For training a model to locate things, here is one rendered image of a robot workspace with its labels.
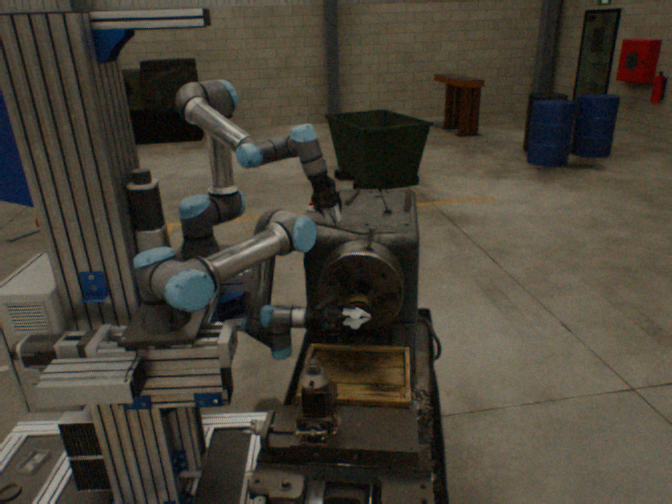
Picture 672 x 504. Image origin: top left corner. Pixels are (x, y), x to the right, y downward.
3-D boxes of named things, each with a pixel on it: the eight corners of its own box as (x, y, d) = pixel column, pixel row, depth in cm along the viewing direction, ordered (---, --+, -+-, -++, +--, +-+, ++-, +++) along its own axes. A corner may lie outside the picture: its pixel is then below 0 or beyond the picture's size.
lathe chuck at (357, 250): (315, 309, 205) (326, 236, 192) (394, 324, 203) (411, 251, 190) (312, 321, 196) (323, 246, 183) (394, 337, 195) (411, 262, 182)
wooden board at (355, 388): (311, 352, 193) (310, 343, 192) (408, 356, 189) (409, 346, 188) (296, 406, 166) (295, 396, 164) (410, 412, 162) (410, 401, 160)
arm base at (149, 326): (132, 334, 152) (126, 305, 148) (148, 309, 166) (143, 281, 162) (184, 332, 153) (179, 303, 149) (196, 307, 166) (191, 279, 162)
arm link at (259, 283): (246, 202, 177) (234, 336, 188) (267, 209, 170) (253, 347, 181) (272, 202, 186) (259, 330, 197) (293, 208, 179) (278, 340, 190)
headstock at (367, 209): (321, 260, 269) (317, 187, 253) (414, 262, 264) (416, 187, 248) (301, 320, 215) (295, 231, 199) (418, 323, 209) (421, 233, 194)
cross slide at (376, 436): (271, 414, 154) (269, 402, 152) (417, 422, 149) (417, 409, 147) (256, 457, 139) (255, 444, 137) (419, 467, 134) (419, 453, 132)
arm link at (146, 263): (168, 279, 163) (161, 239, 158) (191, 292, 155) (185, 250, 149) (132, 293, 155) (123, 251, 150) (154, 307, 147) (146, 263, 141)
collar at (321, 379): (302, 370, 141) (301, 360, 140) (331, 371, 140) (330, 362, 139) (296, 388, 134) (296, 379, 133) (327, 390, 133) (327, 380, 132)
